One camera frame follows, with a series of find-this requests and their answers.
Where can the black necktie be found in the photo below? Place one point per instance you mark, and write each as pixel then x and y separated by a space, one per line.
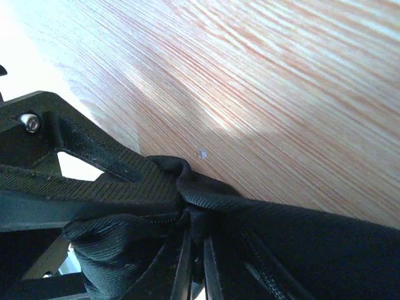
pixel 263 250

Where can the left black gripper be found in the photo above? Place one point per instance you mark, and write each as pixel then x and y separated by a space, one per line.
pixel 39 264

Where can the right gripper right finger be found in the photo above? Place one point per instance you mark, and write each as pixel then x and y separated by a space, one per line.
pixel 212 282

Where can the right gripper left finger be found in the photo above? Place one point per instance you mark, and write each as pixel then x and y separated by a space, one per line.
pixel 168 276

